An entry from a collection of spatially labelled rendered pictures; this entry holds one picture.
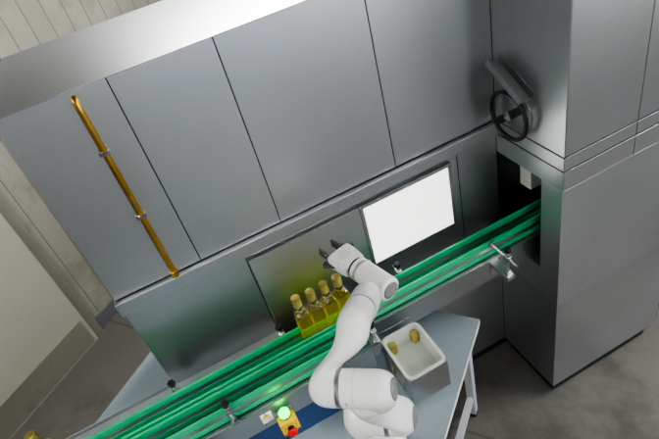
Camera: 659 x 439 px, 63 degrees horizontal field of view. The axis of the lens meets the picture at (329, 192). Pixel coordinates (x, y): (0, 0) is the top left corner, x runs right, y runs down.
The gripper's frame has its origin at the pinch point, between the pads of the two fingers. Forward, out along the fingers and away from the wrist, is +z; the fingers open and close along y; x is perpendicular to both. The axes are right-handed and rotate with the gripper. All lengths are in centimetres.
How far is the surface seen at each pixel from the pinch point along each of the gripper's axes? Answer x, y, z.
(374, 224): 11.9, -26.8, 6.7
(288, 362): 39.5, 30.1, 3.2
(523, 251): 50, -79, -26
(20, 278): 68, 104, 210
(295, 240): 0.8, 4.5, 14.9
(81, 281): 107, 77, 227
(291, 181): -22.5, -2.4, 16.1
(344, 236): 10.2, -13.8, 9.9
